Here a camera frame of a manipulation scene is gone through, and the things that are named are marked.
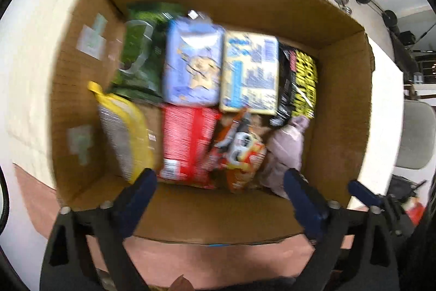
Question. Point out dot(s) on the yellow banana-shaped pouch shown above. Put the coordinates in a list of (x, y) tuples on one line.
[(136, 134)]

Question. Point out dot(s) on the cardboard box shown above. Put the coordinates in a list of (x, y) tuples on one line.
[(190, 212)]

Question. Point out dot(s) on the orange snack packet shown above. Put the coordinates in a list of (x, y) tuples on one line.
[(245, 158)]

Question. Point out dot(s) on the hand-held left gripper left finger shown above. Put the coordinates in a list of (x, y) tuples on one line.
[(136, 202)]

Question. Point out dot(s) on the grey shell chair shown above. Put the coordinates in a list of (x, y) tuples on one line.
[(419, 134)]

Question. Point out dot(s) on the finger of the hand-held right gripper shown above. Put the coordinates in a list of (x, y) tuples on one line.
[(361, 189)]

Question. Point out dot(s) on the light blue tissue pack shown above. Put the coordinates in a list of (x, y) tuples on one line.
[(190, 72)]

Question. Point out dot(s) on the black box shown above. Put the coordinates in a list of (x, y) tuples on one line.
[(407, 38)]

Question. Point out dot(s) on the cream and blue carton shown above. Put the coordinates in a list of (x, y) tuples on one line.
[(248, 72)]

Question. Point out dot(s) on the black and yellow snack packet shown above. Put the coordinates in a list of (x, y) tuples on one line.
[(303, 83)]

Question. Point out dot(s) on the red snack packet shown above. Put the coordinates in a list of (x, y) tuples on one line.
[(184, 141)]

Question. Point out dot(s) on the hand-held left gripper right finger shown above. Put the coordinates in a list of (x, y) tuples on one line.
[(303, 205)]

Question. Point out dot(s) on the small red object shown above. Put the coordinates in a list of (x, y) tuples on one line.
[(415, 212)]

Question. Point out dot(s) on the person's dark fleece clothing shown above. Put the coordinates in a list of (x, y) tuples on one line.
[(238, 286)]

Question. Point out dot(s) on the dark green snack packet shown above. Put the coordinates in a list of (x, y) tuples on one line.
[(143, 72)]

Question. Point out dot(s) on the lilac knotted cloth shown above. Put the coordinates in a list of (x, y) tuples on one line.
[(286, 147)]

